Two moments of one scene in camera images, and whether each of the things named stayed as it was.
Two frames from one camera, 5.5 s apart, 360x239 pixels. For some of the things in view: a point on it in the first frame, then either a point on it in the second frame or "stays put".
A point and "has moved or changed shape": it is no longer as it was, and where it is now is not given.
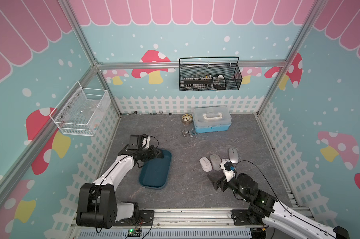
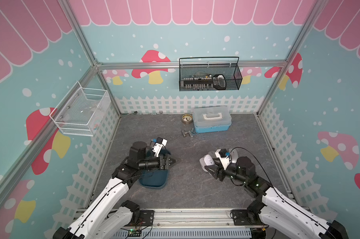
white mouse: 205,164 has moved or changed shape
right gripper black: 223,180 → 217,169
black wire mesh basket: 211,77 stays put
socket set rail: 217,81 stays put
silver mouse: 233,155 stays put
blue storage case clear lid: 212,119 stays put
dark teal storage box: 154,173 stays put
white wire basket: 82,111 stays put
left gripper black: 153,153 → 162,163
